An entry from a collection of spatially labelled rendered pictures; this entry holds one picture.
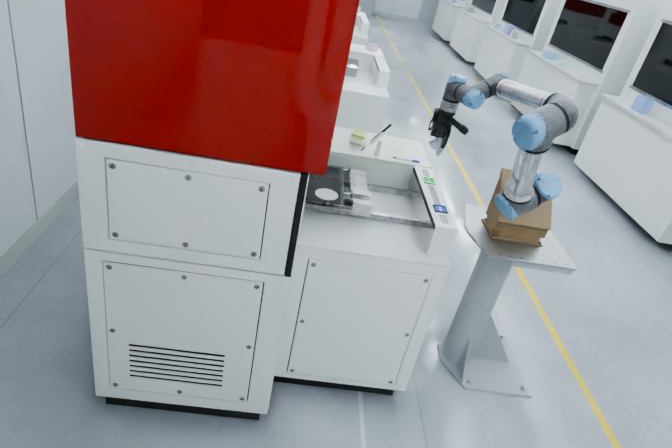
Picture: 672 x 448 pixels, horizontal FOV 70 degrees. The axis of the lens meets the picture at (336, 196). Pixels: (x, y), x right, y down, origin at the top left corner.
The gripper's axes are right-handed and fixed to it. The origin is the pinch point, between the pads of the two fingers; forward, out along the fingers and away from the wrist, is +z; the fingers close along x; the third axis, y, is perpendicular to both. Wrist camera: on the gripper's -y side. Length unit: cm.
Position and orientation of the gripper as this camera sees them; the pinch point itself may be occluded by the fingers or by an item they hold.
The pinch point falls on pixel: (439, 153)
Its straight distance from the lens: 221.8
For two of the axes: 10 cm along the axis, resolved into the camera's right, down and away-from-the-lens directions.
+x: 0.1, 4.8, -8.8
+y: -9.8, -1.5, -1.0
